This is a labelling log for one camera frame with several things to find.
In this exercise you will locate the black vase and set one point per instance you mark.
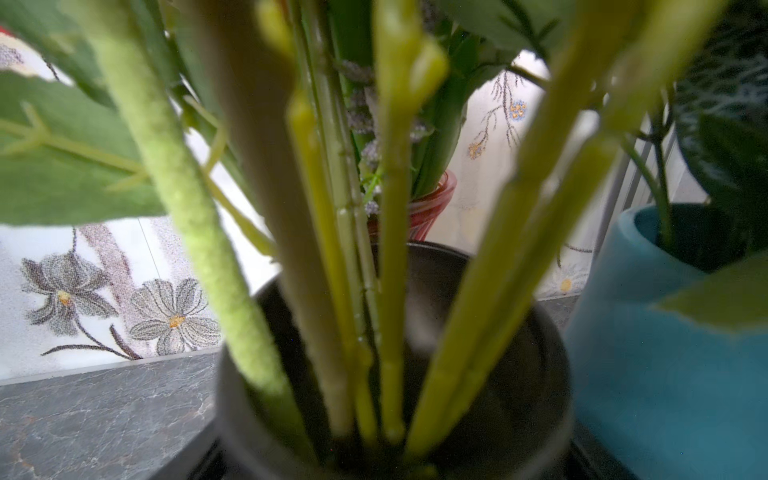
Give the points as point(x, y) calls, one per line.
point(518, 427)

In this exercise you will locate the yellow poppy flower stem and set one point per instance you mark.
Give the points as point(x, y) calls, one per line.
point(136, 88)

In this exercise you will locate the dark glass vase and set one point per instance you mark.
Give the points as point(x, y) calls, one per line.
point(424, 211)

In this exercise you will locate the teal vase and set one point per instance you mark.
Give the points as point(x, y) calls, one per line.
point(667, 398)

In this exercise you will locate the red rose bouquet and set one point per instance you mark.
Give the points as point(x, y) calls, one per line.
point(67, 157)

